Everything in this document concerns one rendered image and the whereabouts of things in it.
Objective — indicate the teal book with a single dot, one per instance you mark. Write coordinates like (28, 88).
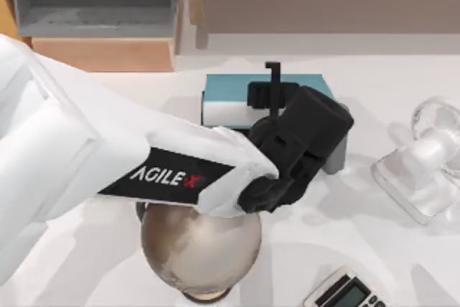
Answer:
(230, 87)

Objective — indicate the wooden shelf unit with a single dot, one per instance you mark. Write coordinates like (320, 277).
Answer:
(323, 5)

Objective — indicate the beige globe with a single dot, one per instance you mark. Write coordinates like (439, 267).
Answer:
(201, 246)

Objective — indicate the pale wooden drawer front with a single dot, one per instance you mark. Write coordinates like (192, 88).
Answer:
(104, 53)

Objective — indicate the grey calculator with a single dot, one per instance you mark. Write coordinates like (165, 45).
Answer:
(345, 289)

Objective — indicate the wooden cupboard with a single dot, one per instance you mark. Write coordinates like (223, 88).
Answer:
(7, 1)

